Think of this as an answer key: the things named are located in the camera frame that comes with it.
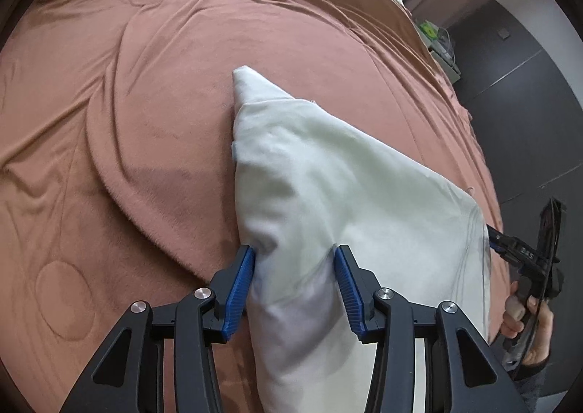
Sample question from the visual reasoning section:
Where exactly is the brown bed blanket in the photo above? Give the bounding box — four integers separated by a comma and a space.
1, 0, 510, 412

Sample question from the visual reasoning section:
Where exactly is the white bedside cabinet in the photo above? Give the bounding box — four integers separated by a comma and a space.
416, 20, 461, 84

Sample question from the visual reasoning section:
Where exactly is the cream white garment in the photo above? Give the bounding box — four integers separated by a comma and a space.
232, 66, 490, 412

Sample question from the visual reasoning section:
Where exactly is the person's right hand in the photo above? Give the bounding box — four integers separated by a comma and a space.
499, 281, 556, 367

